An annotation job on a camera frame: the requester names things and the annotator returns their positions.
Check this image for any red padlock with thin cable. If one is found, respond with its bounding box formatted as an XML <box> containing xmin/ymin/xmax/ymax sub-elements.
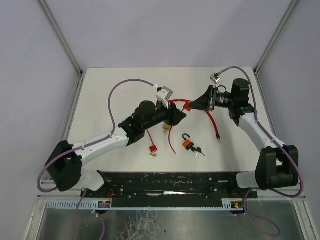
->
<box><xmin>182</xmin><ymin>101</ymin><xmax>192</xmax><ymax>112</ymax></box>

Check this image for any brass padlock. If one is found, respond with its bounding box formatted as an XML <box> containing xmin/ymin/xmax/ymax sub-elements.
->
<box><xmin>162</xmin><ymin>123</ymin><xmax>173</xmax><ymax>133</ymax></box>

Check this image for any thick red cable lock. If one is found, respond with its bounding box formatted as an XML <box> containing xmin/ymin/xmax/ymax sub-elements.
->
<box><xmin>168</xmin><ymin>99</ymin><xmax>221</xmax><ymax>155</ymax></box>

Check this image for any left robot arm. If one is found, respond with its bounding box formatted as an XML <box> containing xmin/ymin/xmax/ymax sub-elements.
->
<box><xmin>45</xmin><ymin>100</ymin><xmax>187</xmax><ymax>192</ymax></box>

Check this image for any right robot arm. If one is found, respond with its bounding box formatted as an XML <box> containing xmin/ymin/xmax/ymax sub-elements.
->
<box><xmin>189</xmin><ymin>78</ymin><xmax>299</xmax><ymax>190</ymax></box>

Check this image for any orange black padlock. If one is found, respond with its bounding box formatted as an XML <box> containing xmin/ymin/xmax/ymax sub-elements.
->
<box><xmin>182</xmin><ymin>133</ymin><xmax>194</xmax><ymax>151</ymax></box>

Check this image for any small red padlock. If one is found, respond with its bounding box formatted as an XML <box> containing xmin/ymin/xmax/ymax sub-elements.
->
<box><xmin>146</xmin><ymin>130</ymin><xmax>158</xmax><ymax>153</ymax></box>

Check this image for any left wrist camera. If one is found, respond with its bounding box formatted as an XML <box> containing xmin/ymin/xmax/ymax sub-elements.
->
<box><xmin>152</xmin><ymin>84</ymin><xmax>173</xmax><ymax>108</ymax></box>

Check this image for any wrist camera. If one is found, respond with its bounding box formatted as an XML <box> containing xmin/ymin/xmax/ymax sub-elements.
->
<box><xmin>210</xmin><ymin>73</ymin><xmax>222</xmax><ymax>86</ymax></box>
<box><xmin>152</xmin><ymin>84</ymin><xmax>173</xmax><ymax>108</ymax></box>

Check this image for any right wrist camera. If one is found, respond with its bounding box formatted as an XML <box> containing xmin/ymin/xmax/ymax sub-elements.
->
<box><xmin>210</xmin><ymin>73</ymin><xmax>222</xmax><ymax>86</ymax></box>

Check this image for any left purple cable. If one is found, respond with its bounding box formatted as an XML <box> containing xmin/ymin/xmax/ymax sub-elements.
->
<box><xmin>36</xmin><ymin>78</ymin><xmax>161</xmax><ymax>240</ymax></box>

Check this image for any purple cable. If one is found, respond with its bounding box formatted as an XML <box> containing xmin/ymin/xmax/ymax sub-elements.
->
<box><xmin>219</xmin><ymin>66</ymin><xmax>305</xmax><ymax>238</ymax></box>
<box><xmin>36</xmin><ymin>78</ymin><xmax>161</xmax><ymax>240</ymax></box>

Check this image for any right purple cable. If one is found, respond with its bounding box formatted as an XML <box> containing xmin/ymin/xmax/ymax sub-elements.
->
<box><xmin>219</xmin><ymin>66</ymin><xmax>305</xmax><ymax>238</ymax></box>

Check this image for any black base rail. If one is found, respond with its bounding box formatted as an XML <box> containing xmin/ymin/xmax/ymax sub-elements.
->
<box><xmin>84</xmin><ymin>172</ymin><xmax>248</xmax><ymax>208</ymax></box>

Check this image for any white cable duct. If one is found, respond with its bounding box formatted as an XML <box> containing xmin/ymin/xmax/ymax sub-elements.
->
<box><xmin>46</xmin><ymin>199</ymin><xmax>111</xmax><ymax>210</ymax></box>

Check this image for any right aluminium frame post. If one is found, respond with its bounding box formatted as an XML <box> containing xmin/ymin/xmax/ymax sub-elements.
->
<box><xmin>253</xmin><ymin>0</ymin><xmax>300</xmax><ymax>75</ymax></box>

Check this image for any aluminium frame post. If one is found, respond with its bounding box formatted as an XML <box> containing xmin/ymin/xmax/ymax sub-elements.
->
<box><xmin>36</xmin><ymin>0</ymin><xmax>83</xmax><ymax>76</ymax></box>
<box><xmin>253</xmin><ymin>0</ymin><xmax>300</xmax><ymax>75</ymax></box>

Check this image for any left aluminium frame post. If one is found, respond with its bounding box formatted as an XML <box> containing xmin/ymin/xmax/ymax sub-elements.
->
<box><xmin>36</xmin><ymin>0</ymin><xmax>83</xmax><ymax>76</ymax></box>

